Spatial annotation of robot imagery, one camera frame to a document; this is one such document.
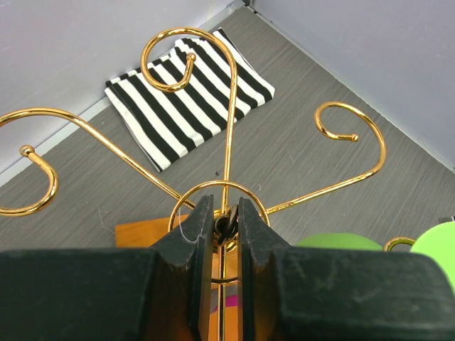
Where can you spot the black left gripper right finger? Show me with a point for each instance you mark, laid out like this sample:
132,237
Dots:
296,293

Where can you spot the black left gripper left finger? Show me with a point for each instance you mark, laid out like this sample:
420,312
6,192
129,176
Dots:
156,293

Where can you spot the green plastic wine glass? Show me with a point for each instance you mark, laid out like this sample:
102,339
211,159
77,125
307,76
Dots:
437,243

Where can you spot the gold wire glass rack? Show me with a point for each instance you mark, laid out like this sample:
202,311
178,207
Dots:
28,151

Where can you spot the pink plastic wine glass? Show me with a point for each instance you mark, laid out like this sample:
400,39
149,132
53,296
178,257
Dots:
231,301

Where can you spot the black white striped cloth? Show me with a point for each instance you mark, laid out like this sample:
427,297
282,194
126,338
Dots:
167,126

